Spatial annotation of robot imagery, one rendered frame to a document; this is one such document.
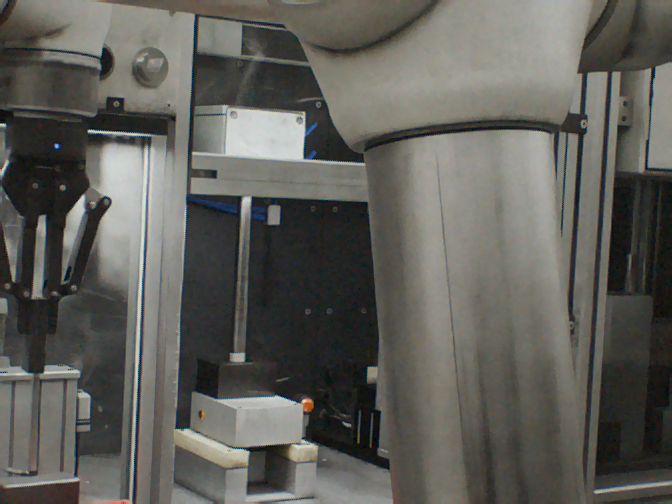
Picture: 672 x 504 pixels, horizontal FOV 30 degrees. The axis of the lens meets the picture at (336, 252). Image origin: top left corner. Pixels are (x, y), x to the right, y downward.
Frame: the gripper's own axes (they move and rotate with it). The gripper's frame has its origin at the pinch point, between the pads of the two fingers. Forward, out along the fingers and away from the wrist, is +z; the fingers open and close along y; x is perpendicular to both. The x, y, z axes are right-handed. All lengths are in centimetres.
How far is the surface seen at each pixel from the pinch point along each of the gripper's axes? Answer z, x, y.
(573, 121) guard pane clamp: -27, -16, -73
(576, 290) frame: -5, -17, -76
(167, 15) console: -32.5, -9.6, -14.2
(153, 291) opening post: -3.4, -10.5, -15.0
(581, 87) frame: -31, -17, -74
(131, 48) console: -28.6, -9.2, -10.5
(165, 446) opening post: 13.4, -10.6, -17.5
